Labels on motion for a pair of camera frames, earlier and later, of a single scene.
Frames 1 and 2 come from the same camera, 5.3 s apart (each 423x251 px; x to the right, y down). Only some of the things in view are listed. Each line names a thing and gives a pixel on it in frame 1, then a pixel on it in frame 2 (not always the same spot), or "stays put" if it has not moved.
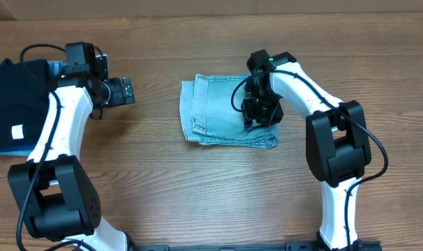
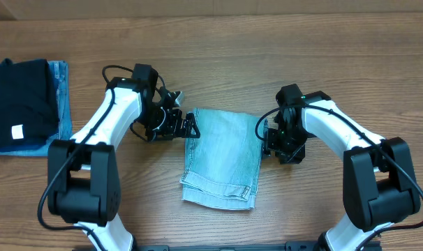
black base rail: x=162 y=245 stays put
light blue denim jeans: x=212 y=113 to x=221 y=166
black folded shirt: x=18 y=101 stays put
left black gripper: x=126 y=91 to x=180 y=123
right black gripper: x=250 y=113 to x=267 y=140
